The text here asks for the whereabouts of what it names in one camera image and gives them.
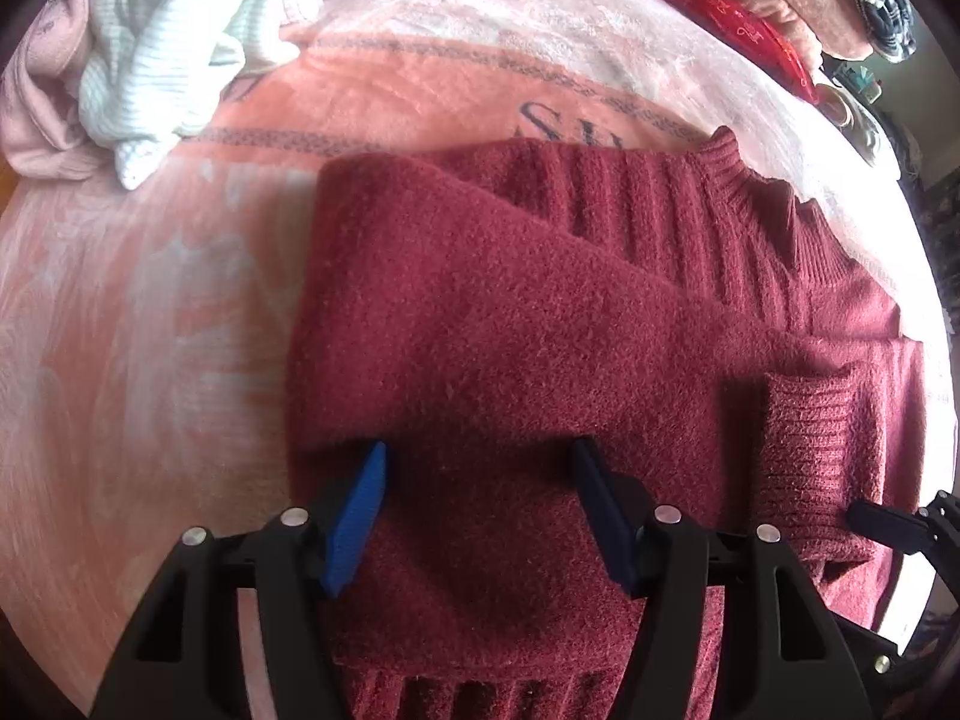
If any pink printed blanket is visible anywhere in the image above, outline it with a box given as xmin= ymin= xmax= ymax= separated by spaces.
xmin=0 ymin=0 xmax=938 ymax=720

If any dark red knit sweater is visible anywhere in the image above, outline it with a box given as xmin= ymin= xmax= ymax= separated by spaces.
xmin=287 ymin=126 xmax=927 ymax=720

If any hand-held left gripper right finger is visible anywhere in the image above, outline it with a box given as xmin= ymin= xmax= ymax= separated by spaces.
xmin=570 ymin=439 xmax=875 ymax=720

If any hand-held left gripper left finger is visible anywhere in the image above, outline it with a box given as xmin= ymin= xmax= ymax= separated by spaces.
xmin=90 ymin=441 xmax=391 ymax=720

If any pale pink garment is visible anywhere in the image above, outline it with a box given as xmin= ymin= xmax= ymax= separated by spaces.
xmin=0 ymin=0 xmax=113 ymax=181

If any red cloth with gold print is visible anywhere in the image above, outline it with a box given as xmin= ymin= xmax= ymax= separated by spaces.
xmin=645 ymin=0 xmax=822 ymax=106

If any white striped garment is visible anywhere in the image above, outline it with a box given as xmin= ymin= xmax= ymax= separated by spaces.
xmin=79 ymin=0 xmax=323 ymax=191

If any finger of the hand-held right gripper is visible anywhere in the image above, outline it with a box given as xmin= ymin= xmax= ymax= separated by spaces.
xmin=847 ymin=491 xmax=960 ymax=556
xmin=832 ymin=615 xmax=901 ymax=691

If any white cloth bundle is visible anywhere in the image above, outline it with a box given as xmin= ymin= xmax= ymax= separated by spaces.
xmin=817 ymin=79 xmax=893 ymax=166

